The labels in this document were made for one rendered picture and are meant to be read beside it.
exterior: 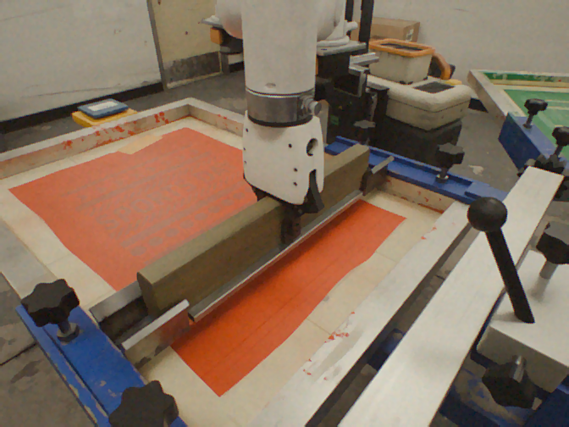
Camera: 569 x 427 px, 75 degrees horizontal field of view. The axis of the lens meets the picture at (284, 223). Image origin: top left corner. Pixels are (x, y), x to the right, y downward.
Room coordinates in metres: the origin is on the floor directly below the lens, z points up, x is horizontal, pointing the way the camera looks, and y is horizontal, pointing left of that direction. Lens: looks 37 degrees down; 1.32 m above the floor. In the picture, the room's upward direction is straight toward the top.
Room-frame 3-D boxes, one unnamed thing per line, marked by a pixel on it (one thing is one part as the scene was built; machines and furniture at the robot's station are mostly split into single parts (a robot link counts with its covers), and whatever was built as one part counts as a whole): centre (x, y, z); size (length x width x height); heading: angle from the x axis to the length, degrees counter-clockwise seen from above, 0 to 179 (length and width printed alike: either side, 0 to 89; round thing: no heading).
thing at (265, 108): (0.41, 0.00, 1.18); 0.09 x 0.07 x 0.03; 49
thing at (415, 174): (0.60, -0.21, 0.97); 0.30 x 0.05 x 0.07; 49
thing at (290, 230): (0.39, -0.02, 1.03); 0.03 x 0.03 x 0.07; 49
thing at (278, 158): (0.41, 0.00, 1.12); 0.10 x 0.07 x 0.11; 49
